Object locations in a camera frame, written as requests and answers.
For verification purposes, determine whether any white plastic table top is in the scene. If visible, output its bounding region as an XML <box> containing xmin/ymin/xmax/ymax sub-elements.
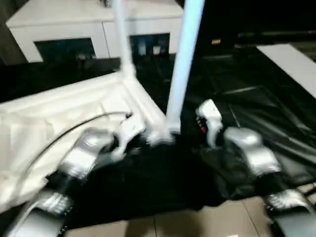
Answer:
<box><xmin>0</xmin><ymin>70</ymin><xmax>177</xmax><ymax>210</ymax></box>

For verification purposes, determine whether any black work mat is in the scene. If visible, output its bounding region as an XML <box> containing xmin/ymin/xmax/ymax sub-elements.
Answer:
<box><xmin>0</xmin><ymin>44</ymin><xmax>316</xmax><ymax>229</ymax></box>

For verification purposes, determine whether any white flat board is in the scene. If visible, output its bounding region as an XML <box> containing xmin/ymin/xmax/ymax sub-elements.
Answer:
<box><xmin>256</xmin><ymin>43</ymin><xmax>316</xmax><ymax>97</ymax></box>

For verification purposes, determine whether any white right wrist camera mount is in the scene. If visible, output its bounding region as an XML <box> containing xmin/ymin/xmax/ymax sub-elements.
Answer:
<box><xmin>196</xmin><ymin>98</ymin><xmax>223</xmax><ymax>149</ymax></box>

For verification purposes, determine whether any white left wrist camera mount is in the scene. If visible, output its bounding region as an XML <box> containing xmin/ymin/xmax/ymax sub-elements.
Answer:
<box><xmin>110</xmin><ymin>116</ymin><xmax>147</xmax><ymax>161</ymax></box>

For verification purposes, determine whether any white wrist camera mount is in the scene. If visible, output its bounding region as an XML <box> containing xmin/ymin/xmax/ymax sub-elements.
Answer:
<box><xmin>196</xmin><ymin>98</ymin><xmax>223</xmax><ymax>149</ymax></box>
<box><xmin>110</xmin><ymin>116</ymin><xmax>147</xmax><ymax>161</ymax></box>

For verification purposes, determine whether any white cabinet with glass doors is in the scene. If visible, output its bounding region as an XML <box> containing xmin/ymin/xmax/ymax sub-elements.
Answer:
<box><xmin>5</xmin><ymin>0</ymin><xmax>185</xmax><ymax>64</ymax></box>

